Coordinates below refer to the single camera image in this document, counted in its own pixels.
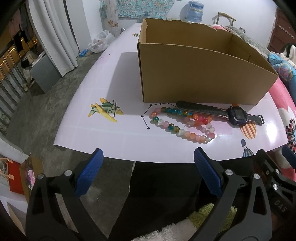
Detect multicolour bead bracelet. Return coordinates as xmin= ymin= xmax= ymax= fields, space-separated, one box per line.
xmin=149 ymin=106 xmax=216 ymax=144

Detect dark blue smart watch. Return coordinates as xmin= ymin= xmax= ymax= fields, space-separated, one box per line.
xmin=176 ymin=100 xmax=265 ymax=126

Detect pink floral blanket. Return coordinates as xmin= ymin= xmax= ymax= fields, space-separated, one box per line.
xmin=269 ymin=78 xmax=295 ymax=181

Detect red gift bag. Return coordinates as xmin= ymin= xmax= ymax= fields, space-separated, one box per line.
xmin=7 ymin=161 xmax=24 ymax=195

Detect blue patterned quilt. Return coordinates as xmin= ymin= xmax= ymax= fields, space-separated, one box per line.
xmin=268 ymin=52 xmax=295 ymax=103

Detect grey cabinet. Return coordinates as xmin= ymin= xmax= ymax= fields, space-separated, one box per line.
xmin=30 ymin=54 xmax=62 ymax=93

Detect seated person white sweater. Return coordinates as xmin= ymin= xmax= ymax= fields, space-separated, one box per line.
xmin=283 ymin=43 xmax=296 ymax=63

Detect grey patterned blanket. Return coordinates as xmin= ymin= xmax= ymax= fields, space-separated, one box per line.
xmin=224 ymin=26 xmax=270 ymax=59

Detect brown cardboard box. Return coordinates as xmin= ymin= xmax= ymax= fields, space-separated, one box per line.
xmin=137 ymin=19 xmax=278 ymax=105

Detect dark red door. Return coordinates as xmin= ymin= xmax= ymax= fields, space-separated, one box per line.
xmin=267 ymin=8 xmax=295 ymax=53

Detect white plastic bag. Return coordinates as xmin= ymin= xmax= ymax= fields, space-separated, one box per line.
xmin=88 ymin=30 xmax=115 ymax=53

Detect white curtain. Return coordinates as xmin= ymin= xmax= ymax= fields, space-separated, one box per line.
xmin=28 ymin=1 xmax=79 ymax=76

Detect wooden chair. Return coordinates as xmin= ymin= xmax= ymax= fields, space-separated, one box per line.
xmin=216 ymin=11 xmax=237 ymax=29

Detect blue water jug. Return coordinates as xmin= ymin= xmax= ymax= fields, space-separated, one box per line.
xmin=185 ymin=1 xmax=204 ymax=23

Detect teal floral wall cloth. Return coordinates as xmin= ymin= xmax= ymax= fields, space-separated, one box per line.
xmin=99 ymin=0 xmax=175 ymax=20

